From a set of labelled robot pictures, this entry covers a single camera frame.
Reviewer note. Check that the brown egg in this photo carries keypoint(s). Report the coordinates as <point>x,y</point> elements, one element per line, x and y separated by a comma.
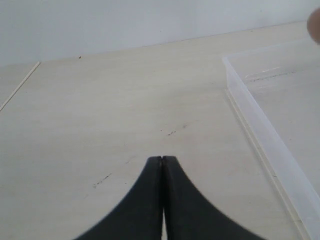
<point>313,26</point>

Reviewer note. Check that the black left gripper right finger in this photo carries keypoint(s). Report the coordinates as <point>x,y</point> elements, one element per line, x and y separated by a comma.
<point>189,215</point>

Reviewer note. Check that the clear plastic tray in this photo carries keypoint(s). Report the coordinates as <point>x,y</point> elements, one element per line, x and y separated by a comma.
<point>277,91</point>

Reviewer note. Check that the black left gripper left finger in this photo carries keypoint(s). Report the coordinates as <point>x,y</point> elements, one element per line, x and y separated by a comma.
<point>139,215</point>

